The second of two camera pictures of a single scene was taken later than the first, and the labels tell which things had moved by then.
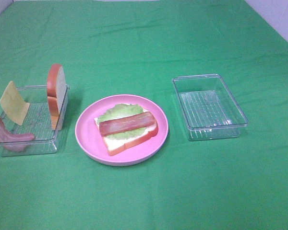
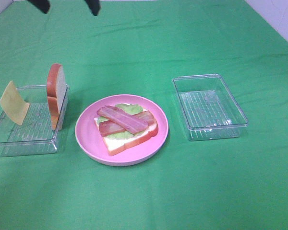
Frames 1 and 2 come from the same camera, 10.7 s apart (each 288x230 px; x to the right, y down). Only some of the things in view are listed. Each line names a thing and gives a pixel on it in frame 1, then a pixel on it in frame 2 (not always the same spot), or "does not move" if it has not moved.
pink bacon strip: (15, 142) -> (133, 124)
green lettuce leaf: (120, 110) does not move
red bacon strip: (127, 124) does not move
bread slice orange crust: (116, 146) does not move
